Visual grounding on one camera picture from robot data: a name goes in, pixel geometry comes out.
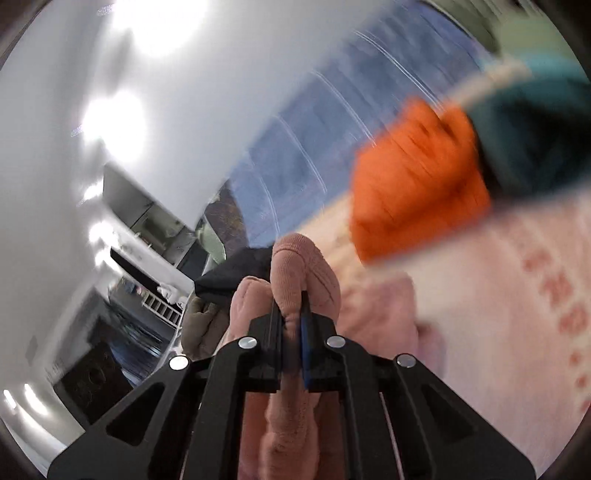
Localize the orange garment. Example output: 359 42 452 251
351 97 492 265

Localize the green pillow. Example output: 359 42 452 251
434 0 575 63
198 222 228 265

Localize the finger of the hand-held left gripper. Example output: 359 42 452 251
46 300 283 480
300 291 537 480

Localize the brown fleece garment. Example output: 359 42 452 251
181 295 232 363

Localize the black garment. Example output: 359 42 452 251
194 247 276 304

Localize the white ladder rack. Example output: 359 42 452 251
141 295 184 329

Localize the dark patterned quilt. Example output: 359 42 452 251
202 180 251 260

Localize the dark teal garment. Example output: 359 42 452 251
462 53 591 200

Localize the pink quilted jacket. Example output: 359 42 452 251
222 233 446 480

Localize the cream fleece blanket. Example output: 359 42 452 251
295 185 591 464

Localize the blue striped bed sheet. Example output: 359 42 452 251
226 9 504 252

